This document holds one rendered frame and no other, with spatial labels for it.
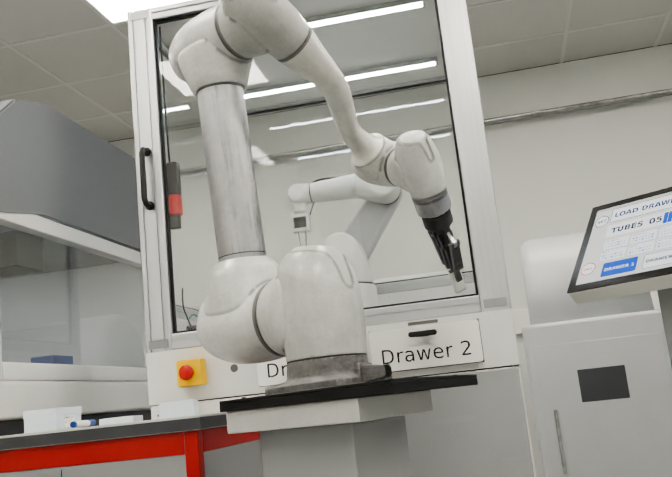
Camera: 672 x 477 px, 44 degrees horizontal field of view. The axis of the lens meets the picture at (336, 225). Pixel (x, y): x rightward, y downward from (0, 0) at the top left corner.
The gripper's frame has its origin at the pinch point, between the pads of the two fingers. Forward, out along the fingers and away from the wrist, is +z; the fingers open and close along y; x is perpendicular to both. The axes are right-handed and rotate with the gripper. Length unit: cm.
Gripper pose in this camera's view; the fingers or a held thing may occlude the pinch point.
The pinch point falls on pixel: (457, 279)
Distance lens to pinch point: 217.9
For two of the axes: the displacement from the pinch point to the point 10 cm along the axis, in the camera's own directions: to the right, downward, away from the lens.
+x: -8.7, 4.4, -2.4
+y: -3.7, -2.6, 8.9
